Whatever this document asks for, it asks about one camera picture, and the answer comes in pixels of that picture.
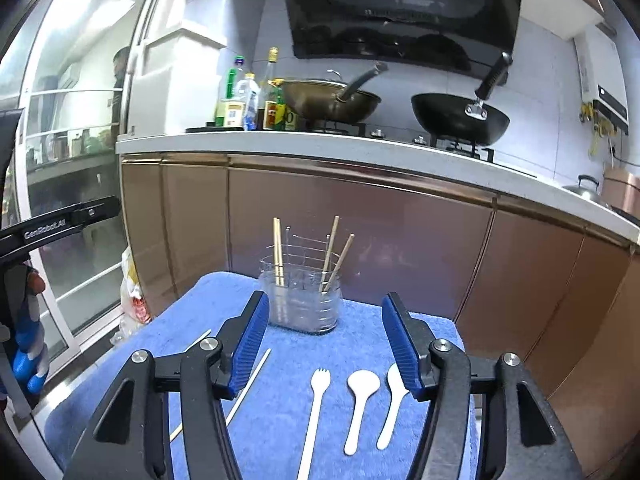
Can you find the blue towel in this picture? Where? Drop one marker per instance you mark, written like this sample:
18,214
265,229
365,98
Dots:
300,355

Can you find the white water heater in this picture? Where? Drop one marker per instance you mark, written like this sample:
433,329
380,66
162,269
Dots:
595,70

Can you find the clear plastic bottle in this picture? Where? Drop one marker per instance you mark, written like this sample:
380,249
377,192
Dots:
251,100

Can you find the copper coloured pot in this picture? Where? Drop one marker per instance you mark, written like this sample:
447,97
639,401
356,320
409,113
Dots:
622,190

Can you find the person's left hand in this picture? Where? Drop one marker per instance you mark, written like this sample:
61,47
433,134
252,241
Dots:
30,340

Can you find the black flat tray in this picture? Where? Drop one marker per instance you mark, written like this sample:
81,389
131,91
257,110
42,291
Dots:
215,130

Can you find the gas stove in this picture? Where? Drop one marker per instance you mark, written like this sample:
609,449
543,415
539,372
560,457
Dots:
395,133

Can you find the large green-capped oil bottle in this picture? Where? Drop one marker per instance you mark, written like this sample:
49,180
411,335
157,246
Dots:
229,105

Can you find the black range hood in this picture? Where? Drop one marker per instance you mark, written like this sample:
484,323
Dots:
400,10

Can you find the cluttered shelf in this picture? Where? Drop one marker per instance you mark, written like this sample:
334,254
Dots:
70,147

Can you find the steel pot lid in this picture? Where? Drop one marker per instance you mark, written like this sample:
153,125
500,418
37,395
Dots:
585,190

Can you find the clear glass jar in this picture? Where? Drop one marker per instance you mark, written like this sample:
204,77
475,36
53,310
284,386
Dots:
300,310

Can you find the brown kitchen cabinet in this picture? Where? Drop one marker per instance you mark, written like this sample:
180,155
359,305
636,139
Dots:
410,240

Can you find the small green yellow-labelled bottle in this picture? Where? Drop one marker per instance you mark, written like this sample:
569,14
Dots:
289,117

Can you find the black wok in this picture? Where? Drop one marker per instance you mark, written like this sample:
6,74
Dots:
455,120

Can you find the white plastic knife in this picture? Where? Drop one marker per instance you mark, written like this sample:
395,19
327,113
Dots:
389,415

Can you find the wooden chopstick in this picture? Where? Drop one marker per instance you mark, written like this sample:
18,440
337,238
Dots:
199,340
341,260
329,255
280,255
276,250

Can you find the wall cabinet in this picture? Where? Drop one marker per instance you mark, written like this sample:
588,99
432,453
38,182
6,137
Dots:
555,0

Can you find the glass sliding door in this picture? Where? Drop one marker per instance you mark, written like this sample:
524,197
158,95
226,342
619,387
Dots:
85,270

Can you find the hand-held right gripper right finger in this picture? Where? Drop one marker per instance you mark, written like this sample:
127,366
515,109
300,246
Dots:
404,350

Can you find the white plastic fork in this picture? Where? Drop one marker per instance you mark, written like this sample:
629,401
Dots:
314,425

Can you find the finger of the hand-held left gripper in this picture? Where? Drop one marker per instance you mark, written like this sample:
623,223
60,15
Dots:
60,222

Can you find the white kitchen countertop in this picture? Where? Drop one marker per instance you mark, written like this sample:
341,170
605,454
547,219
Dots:
300,146

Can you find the yellow pipe fittings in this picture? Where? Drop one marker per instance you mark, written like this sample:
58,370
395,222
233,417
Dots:
595,127

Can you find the tall gold-capped glass bottle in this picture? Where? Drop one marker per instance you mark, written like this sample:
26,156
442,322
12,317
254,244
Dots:
271,100

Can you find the bundle of wooden chopsticks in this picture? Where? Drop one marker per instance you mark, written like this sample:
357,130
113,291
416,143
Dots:
252,380

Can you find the plastic bag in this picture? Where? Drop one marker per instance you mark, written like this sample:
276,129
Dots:
132,300

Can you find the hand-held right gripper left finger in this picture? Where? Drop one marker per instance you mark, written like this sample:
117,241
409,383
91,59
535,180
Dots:
249,345

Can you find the glass wok lid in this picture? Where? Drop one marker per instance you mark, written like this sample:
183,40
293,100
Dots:
317,82

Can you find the white plastic spoon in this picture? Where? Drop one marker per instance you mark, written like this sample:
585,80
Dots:
362,385

